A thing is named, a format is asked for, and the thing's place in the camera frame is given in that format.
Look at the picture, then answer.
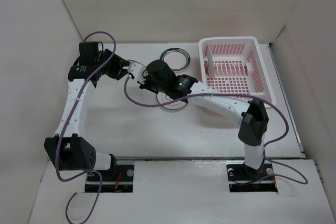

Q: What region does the pink plastic dish rack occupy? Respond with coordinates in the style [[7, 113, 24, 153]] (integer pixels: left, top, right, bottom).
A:
[[198, 36, 276, 105]]

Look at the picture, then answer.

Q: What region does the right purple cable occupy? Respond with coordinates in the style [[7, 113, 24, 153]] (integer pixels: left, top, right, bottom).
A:
[[123, 73, 309, 185]]

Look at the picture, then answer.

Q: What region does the white plate with characters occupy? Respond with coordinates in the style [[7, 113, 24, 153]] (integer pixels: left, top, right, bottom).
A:
[[155, 91, 188, 112]]

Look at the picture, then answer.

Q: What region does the green rimmed white plate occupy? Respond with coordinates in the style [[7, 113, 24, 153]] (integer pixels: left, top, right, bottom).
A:
[[160, 47, 191, 72]]

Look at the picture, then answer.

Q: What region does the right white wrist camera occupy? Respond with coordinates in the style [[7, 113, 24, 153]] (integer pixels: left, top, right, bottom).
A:
[[128, 62, 146, 84]]

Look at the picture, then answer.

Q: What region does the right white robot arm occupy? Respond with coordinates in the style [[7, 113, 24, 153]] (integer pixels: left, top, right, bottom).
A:
[[111, 56, 269, 179]]

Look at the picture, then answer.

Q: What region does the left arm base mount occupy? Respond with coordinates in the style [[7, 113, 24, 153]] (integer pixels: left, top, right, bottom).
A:
[[85, 162, 134, 193]]

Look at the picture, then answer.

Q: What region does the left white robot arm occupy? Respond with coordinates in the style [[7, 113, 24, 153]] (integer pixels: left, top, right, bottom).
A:
[[44, 42, 130, 180]]

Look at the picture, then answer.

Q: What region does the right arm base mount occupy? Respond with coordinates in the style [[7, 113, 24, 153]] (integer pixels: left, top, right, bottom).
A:
[[226, 162, 278, 193]]

